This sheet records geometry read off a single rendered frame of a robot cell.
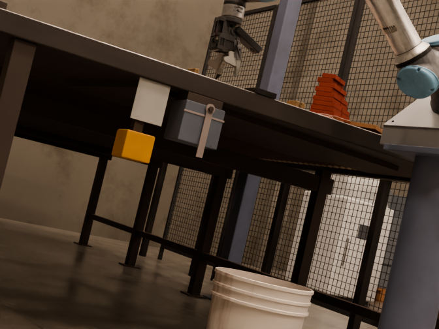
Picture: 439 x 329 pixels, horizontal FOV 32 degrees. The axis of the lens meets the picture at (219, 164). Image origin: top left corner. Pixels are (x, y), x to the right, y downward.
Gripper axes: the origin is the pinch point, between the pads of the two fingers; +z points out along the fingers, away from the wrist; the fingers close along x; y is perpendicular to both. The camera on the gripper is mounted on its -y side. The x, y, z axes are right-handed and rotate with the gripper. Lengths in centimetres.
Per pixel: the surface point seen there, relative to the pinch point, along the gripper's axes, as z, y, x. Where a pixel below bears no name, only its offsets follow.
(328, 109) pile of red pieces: -9, -88, -68
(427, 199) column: 29, -51, 49
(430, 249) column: 44, -53, 51
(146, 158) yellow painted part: 32, 34, 28
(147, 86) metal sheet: 11.9, 36.8, 25.3
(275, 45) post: -58, -116, -181
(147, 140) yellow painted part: 27, 35, 28
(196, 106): 14.6, 21.4, 27.0
